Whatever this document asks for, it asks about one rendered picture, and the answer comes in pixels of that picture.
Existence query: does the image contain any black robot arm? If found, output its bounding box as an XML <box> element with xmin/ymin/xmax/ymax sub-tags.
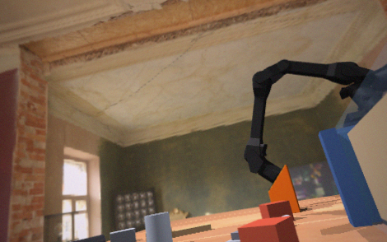
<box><xmin>244</xmin><ymin>60</ymin><xmax>370</xmax><ymax>185</ymax></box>

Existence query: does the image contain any black-headed hammer with wooden handle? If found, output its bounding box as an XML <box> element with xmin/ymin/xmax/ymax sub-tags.
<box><xmin>72</xmin><ymin>234</ymin><xmax>106</xmax><ymax>242</ymax></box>

